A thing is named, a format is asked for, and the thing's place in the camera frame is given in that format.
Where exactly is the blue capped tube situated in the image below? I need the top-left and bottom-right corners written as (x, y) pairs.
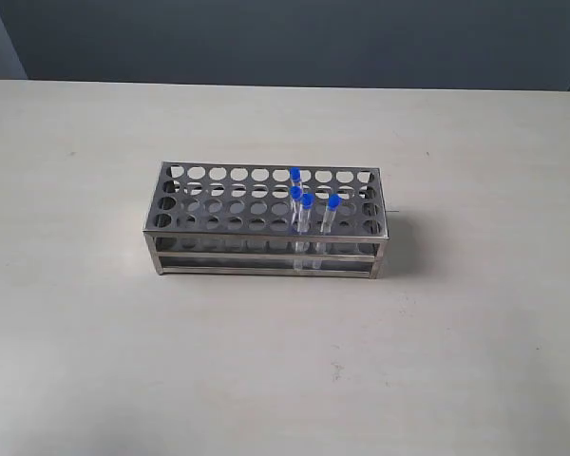
top-left (290, 166), bottom-right (302, 188)
top-left (290, 185), bottom-right (303, 233)
top-left (294, 193), bottom-right (314, 255)
top-left (314, 194), bottom-right (340, 256)

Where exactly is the stainless steel test tube rack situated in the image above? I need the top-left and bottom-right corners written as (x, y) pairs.
top-left (143, 161), bottom-right (390, 279)

